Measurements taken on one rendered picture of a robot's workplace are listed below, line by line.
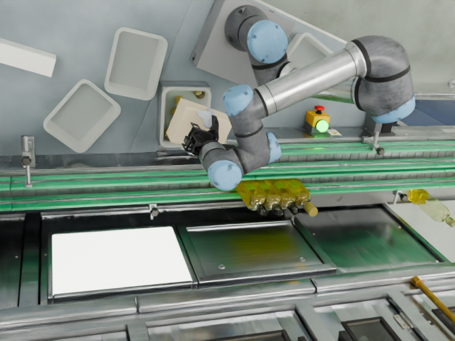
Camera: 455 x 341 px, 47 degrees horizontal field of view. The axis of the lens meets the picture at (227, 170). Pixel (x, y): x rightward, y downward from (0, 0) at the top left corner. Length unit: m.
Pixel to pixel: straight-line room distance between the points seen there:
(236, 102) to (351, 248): 0.92
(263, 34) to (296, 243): 0.73
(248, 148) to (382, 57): 0.39
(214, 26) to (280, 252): 0.78
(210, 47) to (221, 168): 0.63
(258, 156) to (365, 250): 0.81
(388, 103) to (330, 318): 0.66
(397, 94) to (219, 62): 0.67
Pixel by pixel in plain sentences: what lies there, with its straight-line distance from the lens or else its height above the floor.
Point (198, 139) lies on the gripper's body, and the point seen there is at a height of 1.27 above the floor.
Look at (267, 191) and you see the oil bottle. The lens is 1.87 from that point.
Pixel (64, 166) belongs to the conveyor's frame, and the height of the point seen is 0.85.
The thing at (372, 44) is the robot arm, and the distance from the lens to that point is 1.36.
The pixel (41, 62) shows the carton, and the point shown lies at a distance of 1.81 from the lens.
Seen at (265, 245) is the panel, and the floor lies 1.15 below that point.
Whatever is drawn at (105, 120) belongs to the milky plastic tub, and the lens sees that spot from 1.88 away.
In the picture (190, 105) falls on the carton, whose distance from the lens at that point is 1.58.
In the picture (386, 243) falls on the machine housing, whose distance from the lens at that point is 2.09.
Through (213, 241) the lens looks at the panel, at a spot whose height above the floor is 1.10.
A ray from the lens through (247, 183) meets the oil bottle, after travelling 1.89.
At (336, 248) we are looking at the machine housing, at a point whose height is 1.16.
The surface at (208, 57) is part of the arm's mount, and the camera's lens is 1.82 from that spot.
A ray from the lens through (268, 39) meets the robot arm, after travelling 1.62.
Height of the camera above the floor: 2.56
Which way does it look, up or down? 59 degrees down
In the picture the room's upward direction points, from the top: 146 degrees clockwise
